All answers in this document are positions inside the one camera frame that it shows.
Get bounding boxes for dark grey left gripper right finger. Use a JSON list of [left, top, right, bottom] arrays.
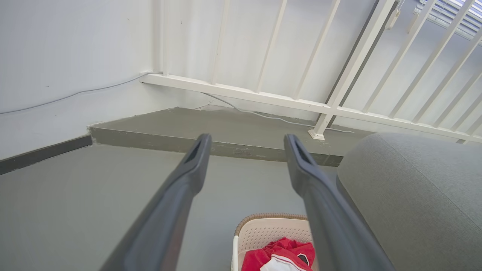
[[284, 134, 396, 271]]

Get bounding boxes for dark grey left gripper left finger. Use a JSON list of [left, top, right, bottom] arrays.
[[100, 134, 212, 271]]

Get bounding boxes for beige perforated plastic laundry basket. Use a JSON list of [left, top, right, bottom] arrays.
[[230, 213, 319, 271]]

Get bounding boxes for red and white garment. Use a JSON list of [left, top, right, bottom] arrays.
[[241, 237, 316, 271]]

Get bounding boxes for grey fabric sofa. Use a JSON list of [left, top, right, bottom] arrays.
[[336, 132, 482, 271]]

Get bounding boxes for raised grey concrete step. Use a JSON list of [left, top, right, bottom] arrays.
[[88, 107, 371, 167]]

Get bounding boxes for white metal railing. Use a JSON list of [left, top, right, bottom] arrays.
[[140, 0, 482, 144]]

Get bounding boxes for black baseboard strip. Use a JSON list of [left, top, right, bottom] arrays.
[[0, 135, 93, 175]]

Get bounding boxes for white window blind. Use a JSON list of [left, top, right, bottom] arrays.
[[426, 0, 482, 46]]

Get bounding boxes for thin grey wall cable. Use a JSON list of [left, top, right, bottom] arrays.
[[0, 72, 354, 133]]

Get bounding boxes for white blind cord pull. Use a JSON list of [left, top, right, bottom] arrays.
[[386, 7, 401, 30], [406, 11, 421, 34]]

